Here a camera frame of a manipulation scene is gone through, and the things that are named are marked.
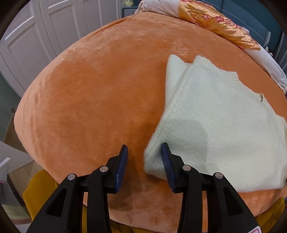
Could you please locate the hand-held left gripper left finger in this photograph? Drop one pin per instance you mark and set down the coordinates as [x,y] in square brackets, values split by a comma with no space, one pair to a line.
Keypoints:
[121,170]

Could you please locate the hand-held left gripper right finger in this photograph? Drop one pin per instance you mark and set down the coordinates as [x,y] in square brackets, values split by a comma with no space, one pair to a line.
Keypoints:
[168,168]

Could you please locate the cream knit cardigan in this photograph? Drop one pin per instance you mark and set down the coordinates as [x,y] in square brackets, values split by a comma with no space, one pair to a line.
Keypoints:
[213,112]

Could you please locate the person's yellow clothing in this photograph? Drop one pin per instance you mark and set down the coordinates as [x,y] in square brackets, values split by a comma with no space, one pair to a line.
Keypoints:
[40,190]

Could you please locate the orange plush blanket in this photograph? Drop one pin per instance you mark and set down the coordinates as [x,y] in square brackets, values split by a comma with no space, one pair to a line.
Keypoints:
[89,89]

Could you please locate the orange floral pillow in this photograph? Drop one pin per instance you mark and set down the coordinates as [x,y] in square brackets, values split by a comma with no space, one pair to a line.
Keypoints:
[215,22]

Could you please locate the white panelled wardrobe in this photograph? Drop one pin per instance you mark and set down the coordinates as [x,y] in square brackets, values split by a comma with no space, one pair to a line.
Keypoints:
[67,22]

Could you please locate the blue nightstand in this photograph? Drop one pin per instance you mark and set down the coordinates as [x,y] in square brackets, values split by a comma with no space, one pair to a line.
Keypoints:
[129,11]

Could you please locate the grey curtain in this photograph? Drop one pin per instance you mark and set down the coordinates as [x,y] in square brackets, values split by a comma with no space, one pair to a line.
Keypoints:
[281,51]

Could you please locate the pale yellow object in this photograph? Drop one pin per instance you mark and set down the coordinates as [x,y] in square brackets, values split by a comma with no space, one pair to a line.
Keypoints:
[129,3]

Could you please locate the blue upholstered headboard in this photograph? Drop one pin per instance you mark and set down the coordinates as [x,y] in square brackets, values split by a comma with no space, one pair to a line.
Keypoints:
[257,18]

